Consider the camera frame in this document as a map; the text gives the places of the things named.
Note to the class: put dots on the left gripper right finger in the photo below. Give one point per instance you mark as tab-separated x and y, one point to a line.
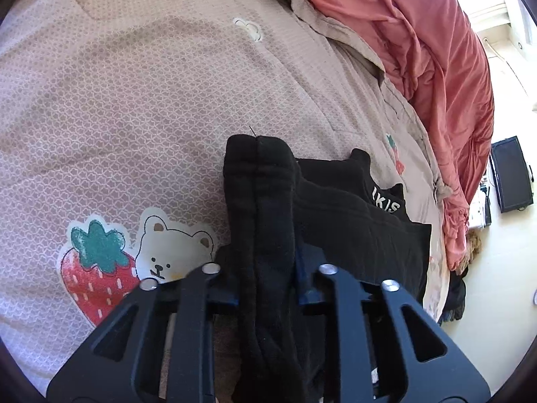
375	343

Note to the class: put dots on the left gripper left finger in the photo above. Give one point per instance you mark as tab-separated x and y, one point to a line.
156	345

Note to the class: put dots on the black orange patterned garment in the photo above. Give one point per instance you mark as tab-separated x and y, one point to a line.
364	229

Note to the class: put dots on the black pants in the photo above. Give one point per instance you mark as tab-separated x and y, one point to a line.
282	348

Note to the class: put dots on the black flat monitor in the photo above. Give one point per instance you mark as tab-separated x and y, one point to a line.
510	175

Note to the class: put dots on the beige strawberry bear quilt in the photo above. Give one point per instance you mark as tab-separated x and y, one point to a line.
114	120

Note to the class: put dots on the coral red blanket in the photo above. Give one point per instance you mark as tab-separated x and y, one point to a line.
434	58

